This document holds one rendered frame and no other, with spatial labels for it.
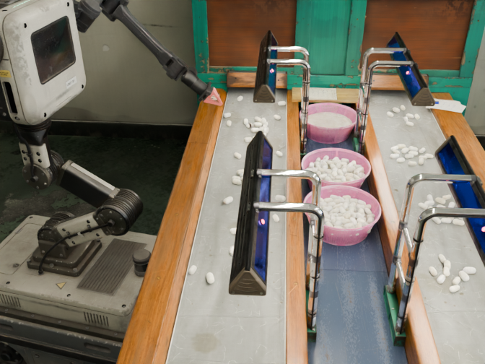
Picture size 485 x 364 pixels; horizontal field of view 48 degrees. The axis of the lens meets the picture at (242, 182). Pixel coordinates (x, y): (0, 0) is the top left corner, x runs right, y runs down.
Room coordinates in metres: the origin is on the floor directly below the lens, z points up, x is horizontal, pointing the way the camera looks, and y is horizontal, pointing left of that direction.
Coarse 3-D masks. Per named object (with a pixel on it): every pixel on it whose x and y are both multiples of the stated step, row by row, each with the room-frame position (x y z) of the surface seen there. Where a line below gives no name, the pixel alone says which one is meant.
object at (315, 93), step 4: (300, 88) 2.55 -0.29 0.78; (312, 88) 2.55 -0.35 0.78; (316, 88) 2.55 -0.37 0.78; (320, 88) 2.55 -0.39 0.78; (324, 88) 2.55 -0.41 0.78; (328, 88) 2.55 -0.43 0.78; (332, 88) 2.55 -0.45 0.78; (312, 92) 2.50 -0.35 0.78; (316, 92) 2.50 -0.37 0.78; (320, 92) 2.50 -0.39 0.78; (324, 92) 2.50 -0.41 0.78; (328, 92) 2.50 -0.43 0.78; (332, 92) 2.50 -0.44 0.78; (312, 96) 2.46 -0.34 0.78; (316, 96) 2.45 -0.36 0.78; (320, 96) 2.45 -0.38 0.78; (324, 96) 2.45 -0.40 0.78; (328, 96) 2.45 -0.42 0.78; (332, 96) 2.45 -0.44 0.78
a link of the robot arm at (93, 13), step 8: (80, 0) 2.00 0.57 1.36; (88, 0) 2.01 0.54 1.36; (96, 0) 2.17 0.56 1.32; (104, 0) 2.40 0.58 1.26; (112, 0) 2.36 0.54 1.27; (88, 8) 1.97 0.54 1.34; (96, 8) 2.00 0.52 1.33; (104, 8) 2.35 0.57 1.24; (112, 8) 2.35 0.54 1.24; (96, 16) 1.98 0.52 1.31
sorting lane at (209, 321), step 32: (224, 128) 2.21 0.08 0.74; (224, 160) 1.92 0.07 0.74; (224, 192) 1.69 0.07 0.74; (224, 224) 1.49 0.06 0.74; (192, 256) 1.33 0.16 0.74; (224, 256) 1.33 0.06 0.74; (192, 288) 1.19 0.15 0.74; (224, 288) 1.18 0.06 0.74; (192, 320) 1.06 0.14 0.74; (224, 320) 1.06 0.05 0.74; (256, 320) 1.06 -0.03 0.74; (192, 352) 0.95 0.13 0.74; (224, 352) 0.95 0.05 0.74; (256, 352) 0.95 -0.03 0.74
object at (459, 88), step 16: (208, 80) 2.61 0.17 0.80; (224, 80) 2.61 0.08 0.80; (288, 80) 2.58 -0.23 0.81; (320, 80) 2.57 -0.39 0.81; (336, 80) 2.56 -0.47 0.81; (352, 80) 2.56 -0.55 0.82; (432, 80) 2.53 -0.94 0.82; (448, 80) 2.52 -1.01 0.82; (464, 80) 2.52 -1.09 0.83; (464, 96) 2.52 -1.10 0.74; (464, 112) 2.52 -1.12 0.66
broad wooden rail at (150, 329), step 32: (224, 96) 2.54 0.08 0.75; (192, 128) 2.16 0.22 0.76; (192, 160) 1.88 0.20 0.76; (192, 192) 1.65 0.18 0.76; (192, 224) 1.48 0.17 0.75; (160, 256) 1.30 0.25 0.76; (160, 288) 1.16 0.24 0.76; (160, 320) 1.04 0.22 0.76; (128, 352) 0.93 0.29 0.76; (160, 352) 0.94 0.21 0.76
